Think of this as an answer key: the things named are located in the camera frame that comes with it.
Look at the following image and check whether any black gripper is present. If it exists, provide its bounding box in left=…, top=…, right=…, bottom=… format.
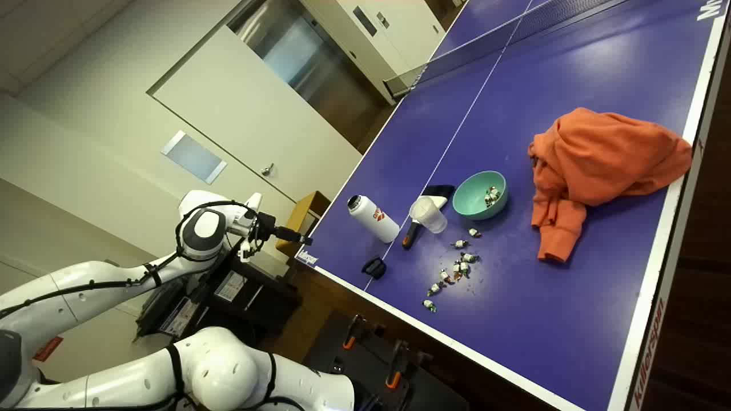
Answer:
left=253, top=211, right=312, bottom=246

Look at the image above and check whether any clear plastic measuring cup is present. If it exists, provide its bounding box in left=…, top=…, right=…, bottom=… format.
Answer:
left=407, top=195, right=449, bottom=235

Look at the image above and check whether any teal green bowl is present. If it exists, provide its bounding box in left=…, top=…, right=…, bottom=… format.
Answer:
left=449, top=168, right=511, bottom=224

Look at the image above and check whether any wooden stool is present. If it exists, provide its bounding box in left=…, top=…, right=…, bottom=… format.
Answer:
left=274, top=189, right=334, bottom=260

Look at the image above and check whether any white bottle red logo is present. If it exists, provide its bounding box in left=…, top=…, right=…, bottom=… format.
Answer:
left=346, top=191, right=403, bottom=244

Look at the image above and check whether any black bottle cap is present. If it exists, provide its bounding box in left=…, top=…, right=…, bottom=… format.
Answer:
left=360, top=255, right=389, bottom=282

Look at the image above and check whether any black equipment cart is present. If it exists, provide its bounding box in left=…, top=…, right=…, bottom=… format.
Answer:
left=135, top=253, right=303, bottom=345

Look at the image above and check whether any pale door notice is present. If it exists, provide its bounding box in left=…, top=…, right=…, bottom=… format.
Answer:
left=159, top=130, right=228, bottom=184

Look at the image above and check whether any white door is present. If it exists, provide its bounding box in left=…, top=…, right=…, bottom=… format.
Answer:
left=147, top=20, right=363, bottom=204

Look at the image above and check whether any white cabinet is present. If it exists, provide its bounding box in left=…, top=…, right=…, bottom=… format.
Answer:
left=300, top=0, right=449, bottom=105

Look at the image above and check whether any table tennis net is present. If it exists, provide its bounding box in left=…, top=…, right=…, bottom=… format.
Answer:
left=383, top=0, right=636, bottom=102

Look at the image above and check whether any orange cloth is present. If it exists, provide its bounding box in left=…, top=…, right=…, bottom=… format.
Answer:
left=528, top=105, right=694, bottom=266

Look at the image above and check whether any orange handled clamp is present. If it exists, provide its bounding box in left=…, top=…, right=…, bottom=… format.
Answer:
left=340, top=312, right=363, bottom=355
left=381, top=337, right=414, bottom=393

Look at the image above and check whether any black perforated mount plate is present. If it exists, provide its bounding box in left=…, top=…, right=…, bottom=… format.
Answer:
left=303, top=311, right=475, bottom=411

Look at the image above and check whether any red wall sign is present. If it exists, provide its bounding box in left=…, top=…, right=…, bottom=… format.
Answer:
left=31, top=334, right=63, bottom=363

